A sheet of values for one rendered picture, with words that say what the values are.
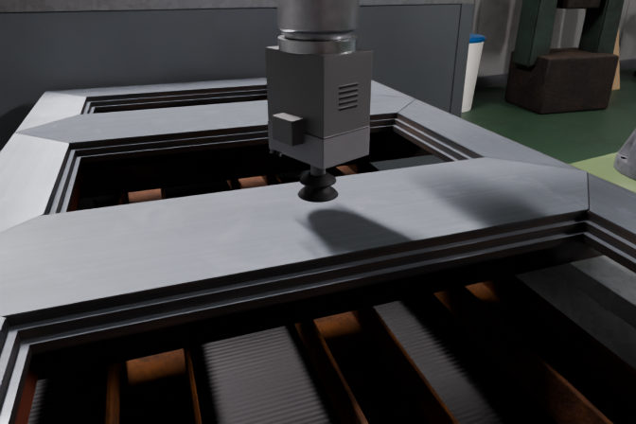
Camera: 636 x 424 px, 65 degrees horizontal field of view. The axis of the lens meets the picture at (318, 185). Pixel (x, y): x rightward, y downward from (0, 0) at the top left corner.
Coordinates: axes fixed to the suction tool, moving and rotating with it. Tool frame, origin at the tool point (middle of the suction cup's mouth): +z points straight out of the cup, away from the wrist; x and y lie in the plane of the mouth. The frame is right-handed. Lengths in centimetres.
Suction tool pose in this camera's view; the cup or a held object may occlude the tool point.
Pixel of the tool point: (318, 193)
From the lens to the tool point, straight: 52.8
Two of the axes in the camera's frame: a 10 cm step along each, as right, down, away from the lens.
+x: 7.4, -2.6, 6.2
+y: 6.7, 2.9, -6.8
